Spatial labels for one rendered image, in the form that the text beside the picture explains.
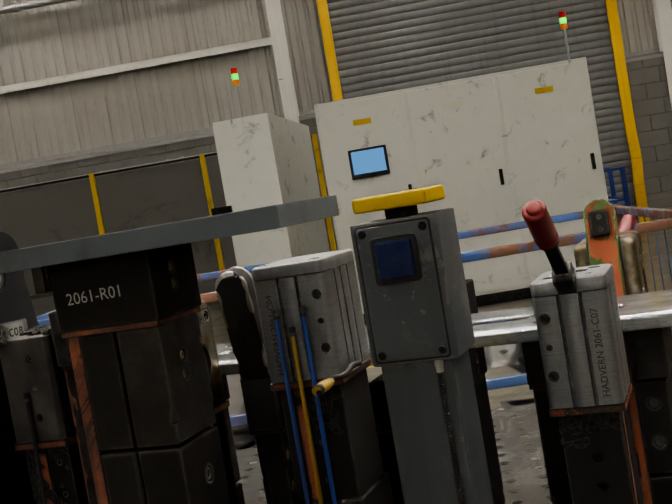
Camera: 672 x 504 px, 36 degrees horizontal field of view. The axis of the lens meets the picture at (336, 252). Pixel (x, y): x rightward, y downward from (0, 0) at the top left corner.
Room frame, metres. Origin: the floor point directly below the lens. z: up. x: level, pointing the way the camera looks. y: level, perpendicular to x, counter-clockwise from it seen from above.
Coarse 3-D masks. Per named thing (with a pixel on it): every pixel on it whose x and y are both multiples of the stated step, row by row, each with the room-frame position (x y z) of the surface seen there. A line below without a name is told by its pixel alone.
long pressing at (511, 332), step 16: (624, 304) 1.09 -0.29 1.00; (640, 304) 1.07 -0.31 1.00; (656, 304) 1.05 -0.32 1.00; (480, 320) 1.15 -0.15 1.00; (496, 320) 1.14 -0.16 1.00; (528, 320) 1.09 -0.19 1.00; (624, 320) 0.99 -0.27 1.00; (640, 320) 0.98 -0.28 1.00; (656, 320) 0.98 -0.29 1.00; (480, 336) 1.04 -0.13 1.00; (496, 336) 1.03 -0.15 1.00; (512, 336) 1.03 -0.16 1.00; (528, 336) 1.02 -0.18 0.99; (224, 352) 1.26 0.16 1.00; (224, 368) 1.14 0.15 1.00
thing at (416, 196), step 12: (396, 192) 0.78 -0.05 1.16; (408, 192) 0.78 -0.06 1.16; (420, 192) 0.77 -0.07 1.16; (432, 192) 0.79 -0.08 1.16; (360, 204) 0.79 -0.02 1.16; (372, 204) 0.79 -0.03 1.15; (384, 204) 0.78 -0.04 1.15; (396, 204) 0.78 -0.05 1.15; (408, 204) 0.78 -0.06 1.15; (396, 216) 0.80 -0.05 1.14
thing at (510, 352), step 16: (624, 208) 3.86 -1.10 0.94; (640, 208) 3.62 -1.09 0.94; (656, 208) 3.47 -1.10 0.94; (512, 224) 4.10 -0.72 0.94; (640, 224) 2.93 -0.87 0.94; (656, 224) 2.93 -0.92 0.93; (560, 240) 2.94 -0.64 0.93; (576, 240) 2.94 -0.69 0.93; (656, 240) 3.51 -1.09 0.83; (464, 256) 2.96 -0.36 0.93; (480, 256) 2.96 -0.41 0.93; (496, 256) 2.95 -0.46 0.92; (512, 320) 4.10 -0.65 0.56; (496, 352) 3.44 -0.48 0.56; (512, 352) 3.39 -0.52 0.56; (512, 368) 3.64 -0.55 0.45; (496, 384) 2.96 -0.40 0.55; (512, 384) 2.95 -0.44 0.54; (512, 400) 3.83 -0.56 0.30; (528, 400) 3.81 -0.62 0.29
